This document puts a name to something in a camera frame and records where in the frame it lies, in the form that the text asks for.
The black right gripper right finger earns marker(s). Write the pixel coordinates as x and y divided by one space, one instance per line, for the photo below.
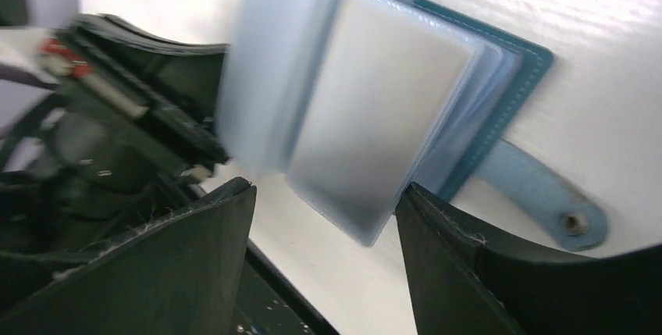
466 276

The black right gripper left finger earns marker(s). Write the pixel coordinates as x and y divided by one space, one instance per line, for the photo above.
177 274

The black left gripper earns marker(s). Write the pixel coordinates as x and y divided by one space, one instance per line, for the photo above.
126 113

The teal leather card holder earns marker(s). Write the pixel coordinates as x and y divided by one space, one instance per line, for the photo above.
352 100

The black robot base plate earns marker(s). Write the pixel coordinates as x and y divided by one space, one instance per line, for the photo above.
268 303

